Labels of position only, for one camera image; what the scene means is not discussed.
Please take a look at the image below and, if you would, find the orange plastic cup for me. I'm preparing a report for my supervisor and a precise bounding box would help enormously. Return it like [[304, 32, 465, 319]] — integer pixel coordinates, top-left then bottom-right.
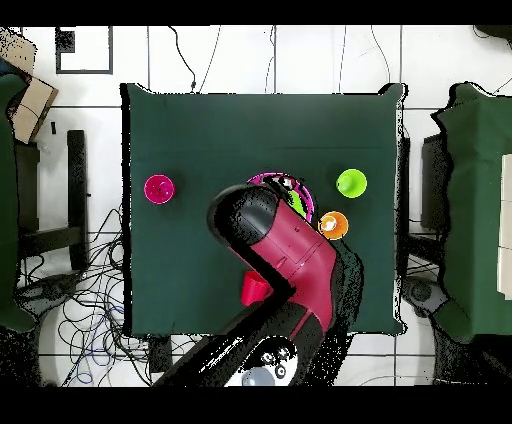
[[317, 210, 350, 242]]

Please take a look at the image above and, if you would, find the red plastic cup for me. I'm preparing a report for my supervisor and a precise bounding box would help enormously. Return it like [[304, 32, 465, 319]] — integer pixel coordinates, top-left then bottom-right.
[[240, 270, 274, 308]]

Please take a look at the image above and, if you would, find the black box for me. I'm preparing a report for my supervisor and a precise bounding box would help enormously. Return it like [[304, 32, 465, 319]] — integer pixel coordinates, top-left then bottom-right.
[[419, 133, 451, 233]]

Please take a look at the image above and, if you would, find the white boxes stack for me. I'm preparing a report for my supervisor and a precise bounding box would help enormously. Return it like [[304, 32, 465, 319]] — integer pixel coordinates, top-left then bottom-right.
[[496, 153, 512, 301]]

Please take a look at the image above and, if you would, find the brown cardboard box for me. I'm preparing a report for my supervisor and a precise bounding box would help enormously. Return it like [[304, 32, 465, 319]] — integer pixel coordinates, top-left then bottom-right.
[[0, 27, 60, 145]]

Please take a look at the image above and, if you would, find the light green plastic cup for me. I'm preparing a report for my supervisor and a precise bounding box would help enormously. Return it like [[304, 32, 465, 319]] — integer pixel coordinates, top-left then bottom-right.
[[335, 168, 368, 200]]

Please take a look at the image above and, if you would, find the magenta plastic cup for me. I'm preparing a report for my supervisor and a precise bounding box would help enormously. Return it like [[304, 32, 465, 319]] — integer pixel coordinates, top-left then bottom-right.
[[143, 174, 176, 206]]

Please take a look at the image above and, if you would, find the black stand frame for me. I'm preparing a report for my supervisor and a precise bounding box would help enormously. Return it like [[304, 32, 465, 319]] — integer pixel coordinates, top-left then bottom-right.
[[15, 129, 90, 273]]

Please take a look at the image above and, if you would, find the dark green tablecloth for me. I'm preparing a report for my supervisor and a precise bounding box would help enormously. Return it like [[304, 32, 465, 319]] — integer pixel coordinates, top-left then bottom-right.
[[119, 82, 409, 337]]

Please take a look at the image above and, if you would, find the large pink plastic bowl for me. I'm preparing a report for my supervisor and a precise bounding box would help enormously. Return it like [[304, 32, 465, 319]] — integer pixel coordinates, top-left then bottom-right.
[[246, 171, 318, 222]]

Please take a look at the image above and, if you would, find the grey base with black knob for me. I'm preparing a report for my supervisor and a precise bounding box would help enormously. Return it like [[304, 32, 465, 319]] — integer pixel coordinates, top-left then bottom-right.
[[15, 271, 83, 317]]

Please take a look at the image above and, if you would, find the green cloth covered table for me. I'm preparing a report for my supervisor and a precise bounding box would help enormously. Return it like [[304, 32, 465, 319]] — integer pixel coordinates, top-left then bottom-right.
[[430, 82, 512, 345], [0, 73, 37, 333]]

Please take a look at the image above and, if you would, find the grey rounded base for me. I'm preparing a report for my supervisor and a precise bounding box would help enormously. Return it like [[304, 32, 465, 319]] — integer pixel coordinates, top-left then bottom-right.
[[401, 275, 449, 317]]

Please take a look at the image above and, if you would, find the large green plastic bowl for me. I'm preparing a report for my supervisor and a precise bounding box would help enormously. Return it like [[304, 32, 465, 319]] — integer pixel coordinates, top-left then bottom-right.
[[287, 189, 309, 219]]

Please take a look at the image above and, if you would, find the black floor cable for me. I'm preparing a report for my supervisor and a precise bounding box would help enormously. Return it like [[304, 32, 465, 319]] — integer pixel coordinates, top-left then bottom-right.
[[167, 25, 198, 94]]

